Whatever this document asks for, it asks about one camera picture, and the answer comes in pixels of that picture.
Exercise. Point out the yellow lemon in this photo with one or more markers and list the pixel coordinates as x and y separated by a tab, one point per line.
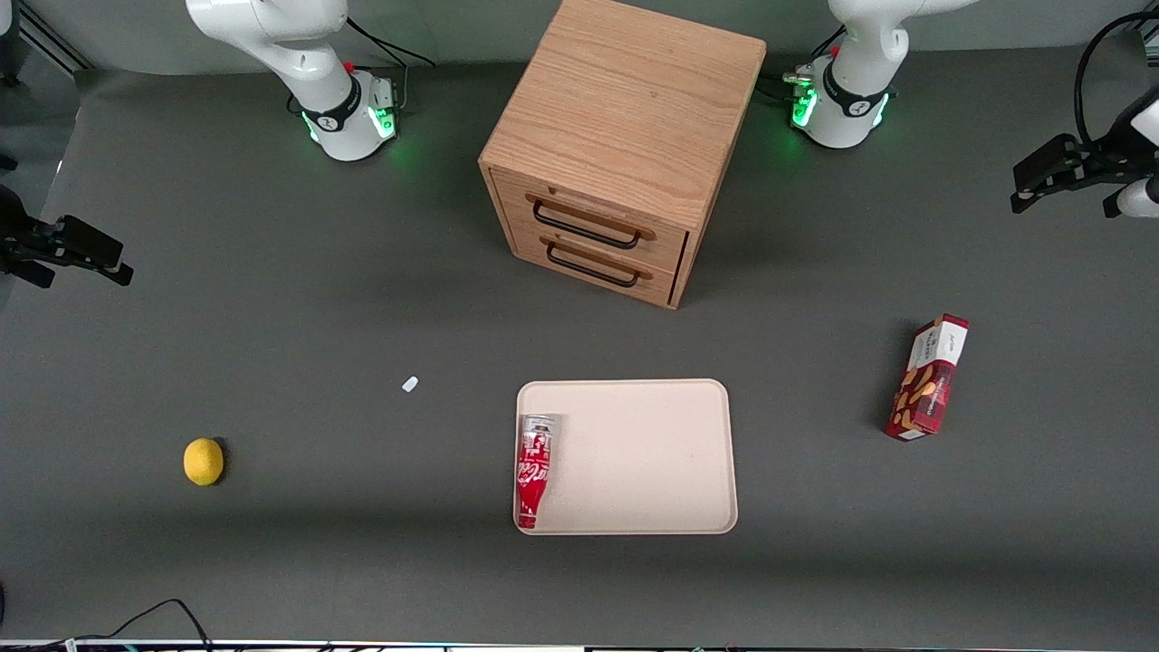
203	462

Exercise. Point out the black metal frame rail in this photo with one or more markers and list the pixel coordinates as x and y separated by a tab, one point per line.
54	41

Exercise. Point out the wooden drawer cabinet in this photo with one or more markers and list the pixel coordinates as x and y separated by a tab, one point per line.
625	109

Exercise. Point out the crushed red cola can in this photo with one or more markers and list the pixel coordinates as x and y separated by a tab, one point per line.
534	471

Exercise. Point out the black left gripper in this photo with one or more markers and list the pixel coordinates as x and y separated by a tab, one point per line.
1100	163

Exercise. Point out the red tartan cookie box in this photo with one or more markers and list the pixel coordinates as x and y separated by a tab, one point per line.
928	380

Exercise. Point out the beige plastic tray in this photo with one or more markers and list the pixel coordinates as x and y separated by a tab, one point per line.
643	453

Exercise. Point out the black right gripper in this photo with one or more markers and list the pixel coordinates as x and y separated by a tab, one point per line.
20	243

